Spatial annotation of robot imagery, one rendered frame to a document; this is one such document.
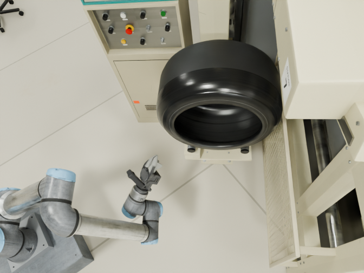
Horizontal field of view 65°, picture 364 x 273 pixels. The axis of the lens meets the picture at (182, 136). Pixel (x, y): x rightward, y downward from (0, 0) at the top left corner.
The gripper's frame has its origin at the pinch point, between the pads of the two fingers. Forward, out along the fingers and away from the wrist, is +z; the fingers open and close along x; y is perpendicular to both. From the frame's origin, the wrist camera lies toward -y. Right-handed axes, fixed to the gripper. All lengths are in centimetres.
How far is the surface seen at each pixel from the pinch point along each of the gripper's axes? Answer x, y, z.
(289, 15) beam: 53, -26, 72
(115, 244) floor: -38, 37, -102
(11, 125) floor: -192, -29, -96
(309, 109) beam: 67, -20, 55
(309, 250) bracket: 69, 39, 7
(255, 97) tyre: 33, 3, 50
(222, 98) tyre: 27, -6, 44
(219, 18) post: 0, -5, 70
